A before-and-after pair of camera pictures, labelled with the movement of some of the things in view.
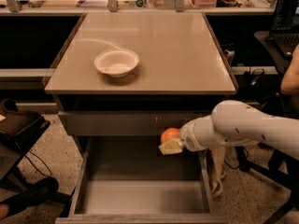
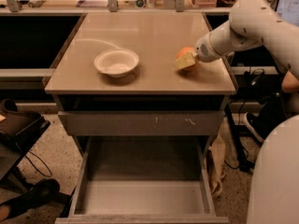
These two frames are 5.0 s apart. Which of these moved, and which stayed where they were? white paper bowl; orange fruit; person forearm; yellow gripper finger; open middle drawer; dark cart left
Moved: yellow gripper finger; orange fruit
Stayed: open middle drawer; dark cart left; person forearm; white paper bowl
